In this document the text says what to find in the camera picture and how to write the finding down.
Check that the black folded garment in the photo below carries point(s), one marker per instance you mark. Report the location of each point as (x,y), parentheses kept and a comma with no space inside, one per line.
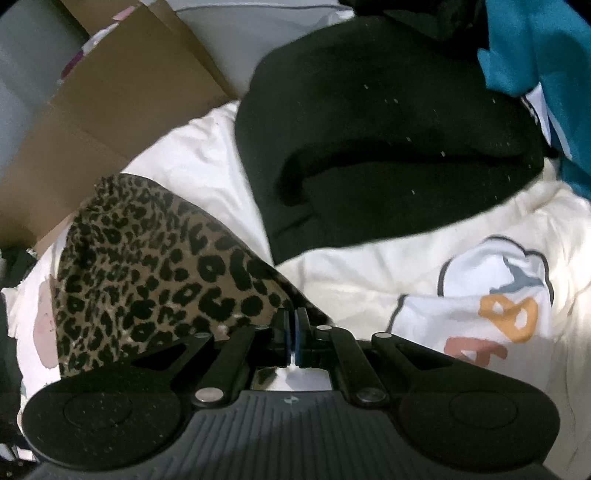
(378,138)

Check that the grey padded board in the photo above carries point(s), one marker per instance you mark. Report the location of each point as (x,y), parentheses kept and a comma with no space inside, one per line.
(258,37)

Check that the black crumpled garment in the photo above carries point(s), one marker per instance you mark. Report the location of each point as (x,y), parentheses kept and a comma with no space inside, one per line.
(11,350)

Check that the brown cardboard sheet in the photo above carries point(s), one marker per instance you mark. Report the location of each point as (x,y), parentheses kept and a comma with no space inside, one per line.
(115,115)

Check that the leopard print garment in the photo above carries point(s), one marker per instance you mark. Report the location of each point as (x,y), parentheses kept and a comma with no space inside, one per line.
(152,277)

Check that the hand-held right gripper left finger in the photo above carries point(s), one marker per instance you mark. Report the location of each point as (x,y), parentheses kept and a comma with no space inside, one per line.
(284,341)

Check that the teal patterned garment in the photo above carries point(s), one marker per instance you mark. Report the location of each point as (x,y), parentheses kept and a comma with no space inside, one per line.
(545,55)

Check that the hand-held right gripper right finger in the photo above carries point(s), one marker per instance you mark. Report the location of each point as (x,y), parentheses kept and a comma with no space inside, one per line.
(302,346)

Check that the cream printed blanket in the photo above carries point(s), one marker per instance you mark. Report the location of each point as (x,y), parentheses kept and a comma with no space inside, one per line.
(369,286)

